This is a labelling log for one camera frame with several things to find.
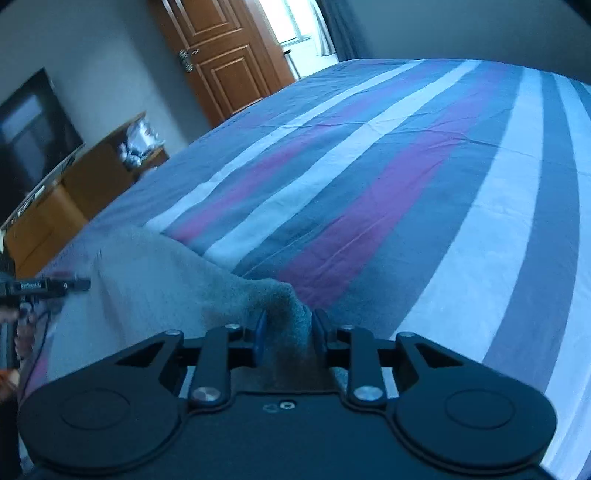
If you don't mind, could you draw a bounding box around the metal door handle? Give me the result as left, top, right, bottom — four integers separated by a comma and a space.
178, 47, 201, 72

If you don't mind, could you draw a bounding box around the white sheer curtain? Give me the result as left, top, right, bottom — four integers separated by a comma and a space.
309, 4, 335, 57

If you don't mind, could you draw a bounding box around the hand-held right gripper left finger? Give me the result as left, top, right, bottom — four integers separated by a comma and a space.
111, 308, 269, 409

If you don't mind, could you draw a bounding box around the dark blue curtain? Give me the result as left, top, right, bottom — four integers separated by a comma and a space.
318, 0, 370, 63

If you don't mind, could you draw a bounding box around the person's left hand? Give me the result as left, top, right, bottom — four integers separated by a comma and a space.
13, 318, 35, 363

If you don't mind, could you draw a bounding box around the brown wooden door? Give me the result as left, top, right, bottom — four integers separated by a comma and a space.
148, 0, 296, 127

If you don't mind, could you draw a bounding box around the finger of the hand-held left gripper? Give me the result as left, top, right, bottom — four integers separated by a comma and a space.
14, 276, 92, 297

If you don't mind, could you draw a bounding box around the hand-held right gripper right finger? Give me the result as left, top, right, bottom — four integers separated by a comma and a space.
313, 309, 467, 408

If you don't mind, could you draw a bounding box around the beige towel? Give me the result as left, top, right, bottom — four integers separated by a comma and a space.
48, 226, 352, 393

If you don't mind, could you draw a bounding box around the wooden cabinet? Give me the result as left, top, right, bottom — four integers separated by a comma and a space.
2, 111, 169, 280

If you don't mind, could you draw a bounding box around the white plastic bag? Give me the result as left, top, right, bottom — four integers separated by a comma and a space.
119, 119, 162, 167

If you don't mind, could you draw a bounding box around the black television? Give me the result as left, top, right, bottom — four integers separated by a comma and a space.
0, 68, 85, 227

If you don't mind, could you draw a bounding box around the thin black cable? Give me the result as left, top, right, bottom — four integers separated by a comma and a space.
21, 309, 51, 398

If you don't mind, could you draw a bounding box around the bright balcony window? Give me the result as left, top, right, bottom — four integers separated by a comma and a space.
259, 0, 324, 47

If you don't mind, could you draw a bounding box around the striped bed sheet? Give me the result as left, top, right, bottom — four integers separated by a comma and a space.
18, 58, 591, 480

